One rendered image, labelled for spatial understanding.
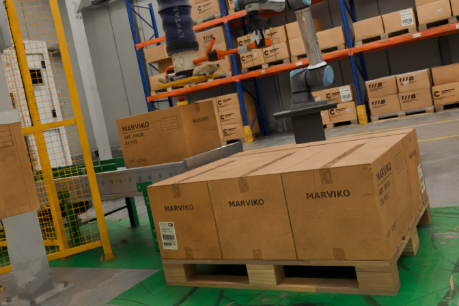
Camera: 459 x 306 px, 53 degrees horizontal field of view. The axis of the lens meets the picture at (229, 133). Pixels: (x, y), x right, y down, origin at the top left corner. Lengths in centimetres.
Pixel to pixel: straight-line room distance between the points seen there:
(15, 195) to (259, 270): 111
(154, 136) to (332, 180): 159
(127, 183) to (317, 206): 161
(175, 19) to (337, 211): 177
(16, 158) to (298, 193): 116
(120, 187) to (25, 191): 139
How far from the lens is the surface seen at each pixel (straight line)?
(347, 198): 195
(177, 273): 254
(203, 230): 234
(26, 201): 199
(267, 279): 224
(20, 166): 198
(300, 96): 367
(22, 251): 295
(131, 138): 335
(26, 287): 300
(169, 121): 310
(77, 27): 636
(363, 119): 996
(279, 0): 353
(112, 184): 334
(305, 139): 365
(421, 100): 985
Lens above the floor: 86
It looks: 3 degrees down
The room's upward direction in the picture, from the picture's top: 11 degrees counter-clockwise
